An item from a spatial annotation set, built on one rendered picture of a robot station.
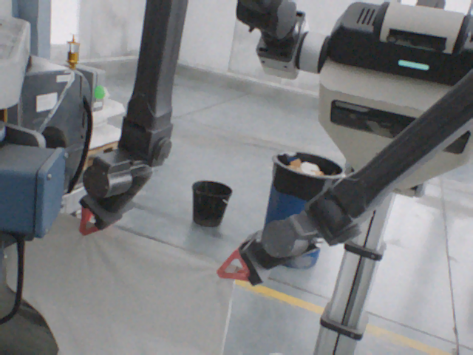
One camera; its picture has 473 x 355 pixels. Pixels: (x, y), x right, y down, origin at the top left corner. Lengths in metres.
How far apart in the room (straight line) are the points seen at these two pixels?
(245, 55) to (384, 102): 8.19
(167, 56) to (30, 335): 1.15
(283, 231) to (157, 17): 0.37
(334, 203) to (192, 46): 8.92
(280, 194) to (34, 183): 2.57
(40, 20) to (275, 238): 6.19
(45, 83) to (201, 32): 8.59
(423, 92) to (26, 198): 0.83
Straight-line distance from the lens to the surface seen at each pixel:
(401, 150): 0.73
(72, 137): 1.15
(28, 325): 1.75
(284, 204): 3.12
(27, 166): 0.66
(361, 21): 1.16
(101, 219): 0.94
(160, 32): 0.81
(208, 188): 3.74
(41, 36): 6.84
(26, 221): 0.67
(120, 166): 0.86
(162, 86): 0.84
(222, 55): 9.44
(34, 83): 1.02
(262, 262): 0.87
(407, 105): 1.14
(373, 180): 0.76
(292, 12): 1.10
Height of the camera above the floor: 1.53
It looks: 20 degrees down
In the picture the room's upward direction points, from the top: 11 degrees clockwise
